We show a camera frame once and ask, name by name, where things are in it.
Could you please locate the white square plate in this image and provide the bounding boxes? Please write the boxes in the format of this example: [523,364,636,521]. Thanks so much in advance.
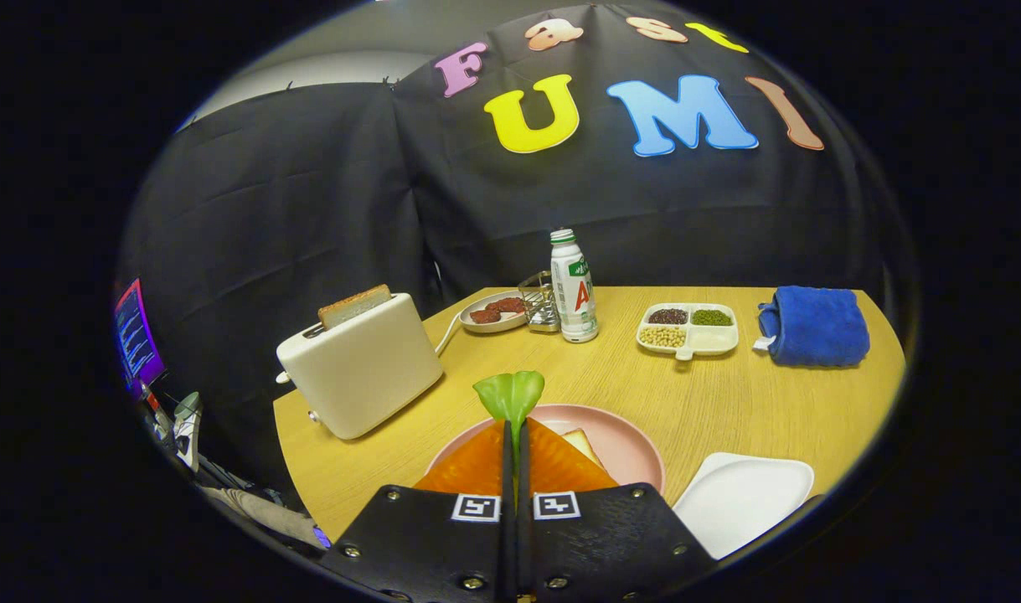
[672,452,815,560]

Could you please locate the white toaster cable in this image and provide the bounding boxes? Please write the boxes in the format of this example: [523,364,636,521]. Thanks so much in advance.
[433,306,469,357]

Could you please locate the black backdrop cloth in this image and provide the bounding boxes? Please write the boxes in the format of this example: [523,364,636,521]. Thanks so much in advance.
[116,0,896,495]

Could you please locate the white toaster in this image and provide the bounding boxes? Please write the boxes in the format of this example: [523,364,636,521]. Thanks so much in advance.
[276,292,444,441]

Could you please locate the white drink bottle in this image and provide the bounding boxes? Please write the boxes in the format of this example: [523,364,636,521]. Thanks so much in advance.
[549,229,599,344]

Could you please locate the white bread slice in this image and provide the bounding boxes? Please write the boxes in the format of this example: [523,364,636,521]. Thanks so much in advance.
[560,428,603,468]

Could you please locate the blue towel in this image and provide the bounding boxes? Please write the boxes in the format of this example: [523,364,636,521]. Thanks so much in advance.
[753,286,871,369]

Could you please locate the person's leg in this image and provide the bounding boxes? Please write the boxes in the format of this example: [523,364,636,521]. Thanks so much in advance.
[200,486,327,549]

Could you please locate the small round plate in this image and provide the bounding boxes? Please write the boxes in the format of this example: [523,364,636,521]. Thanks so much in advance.
[459,290,529,335]

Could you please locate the metal wire holder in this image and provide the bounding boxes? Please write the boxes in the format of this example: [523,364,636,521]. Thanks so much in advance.
[518,270,561,333]

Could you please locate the white divided dish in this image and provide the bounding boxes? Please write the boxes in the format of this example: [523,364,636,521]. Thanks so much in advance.
[636,302,740,362]

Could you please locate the pink plate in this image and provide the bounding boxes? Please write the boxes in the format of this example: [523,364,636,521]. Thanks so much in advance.
[426,404,667,495]

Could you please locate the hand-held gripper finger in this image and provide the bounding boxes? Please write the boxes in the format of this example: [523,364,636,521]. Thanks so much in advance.
[517,417,719,603]
[319,417,518,603]

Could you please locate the green lettuce leaf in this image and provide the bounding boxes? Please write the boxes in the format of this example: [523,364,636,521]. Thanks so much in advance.
[473,370,546,470]

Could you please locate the red meat slices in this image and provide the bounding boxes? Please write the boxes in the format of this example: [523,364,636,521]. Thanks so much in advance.
[470,297,528,325]

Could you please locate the computer monitor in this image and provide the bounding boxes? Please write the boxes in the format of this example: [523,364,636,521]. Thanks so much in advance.
[112,278,167,394]

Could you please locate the white grey object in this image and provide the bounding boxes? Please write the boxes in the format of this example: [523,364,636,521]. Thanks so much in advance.
[172,391,203,472]

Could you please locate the toasted bread slice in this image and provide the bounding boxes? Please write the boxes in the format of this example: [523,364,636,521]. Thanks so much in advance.
[318,284,393,330]

